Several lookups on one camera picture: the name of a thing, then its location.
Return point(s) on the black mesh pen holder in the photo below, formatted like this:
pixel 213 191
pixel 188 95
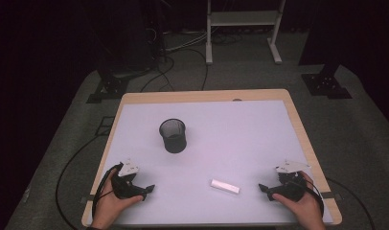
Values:
pixel 175 143

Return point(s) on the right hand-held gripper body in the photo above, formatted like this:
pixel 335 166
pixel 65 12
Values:
pixel 291 190

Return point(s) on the black stand base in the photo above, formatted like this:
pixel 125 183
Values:
pixel 326 85
pixel 109 89

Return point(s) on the white stick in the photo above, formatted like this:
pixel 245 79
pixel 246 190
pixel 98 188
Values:
pixel 224 186

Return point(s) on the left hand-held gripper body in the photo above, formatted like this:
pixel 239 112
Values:
pixel 125 190

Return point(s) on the wooden table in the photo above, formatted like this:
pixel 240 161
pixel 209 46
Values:
pixel 202 95

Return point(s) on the grey tape strip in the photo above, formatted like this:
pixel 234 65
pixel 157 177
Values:
pixel 87 198
pixel 330 195

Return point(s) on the person's right hand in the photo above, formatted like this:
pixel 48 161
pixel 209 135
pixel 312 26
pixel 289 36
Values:
pixel 307 211

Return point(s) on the white table mat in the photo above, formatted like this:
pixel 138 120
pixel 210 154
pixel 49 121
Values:
pixel 234 137

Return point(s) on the white metal stand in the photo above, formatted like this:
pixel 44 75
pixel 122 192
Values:
pixel 243 18

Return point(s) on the person's left hand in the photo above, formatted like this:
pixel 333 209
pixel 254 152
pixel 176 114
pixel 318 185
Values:
pixel 104 204

